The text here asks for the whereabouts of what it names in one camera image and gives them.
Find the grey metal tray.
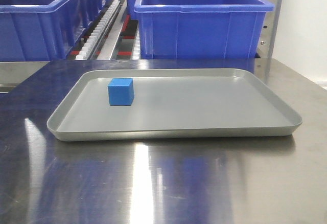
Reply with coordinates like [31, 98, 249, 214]
[47, 69, 302, 142]

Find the blue cube block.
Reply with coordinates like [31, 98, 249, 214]
[108, 78, 134, 106]

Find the front right blue bin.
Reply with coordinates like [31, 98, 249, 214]
[134, 0, 274, 59]

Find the front left blue bin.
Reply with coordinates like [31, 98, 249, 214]
[1, 0, 88, 61]

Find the steel divider rail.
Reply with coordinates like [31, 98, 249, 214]
[97, 0, 127, 60]

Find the white roller conveyor rail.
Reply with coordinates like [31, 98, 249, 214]
[75, 0, 121, 60]

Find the steel shelf upright post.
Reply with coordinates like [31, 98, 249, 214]
[256, 0, 282, 83]

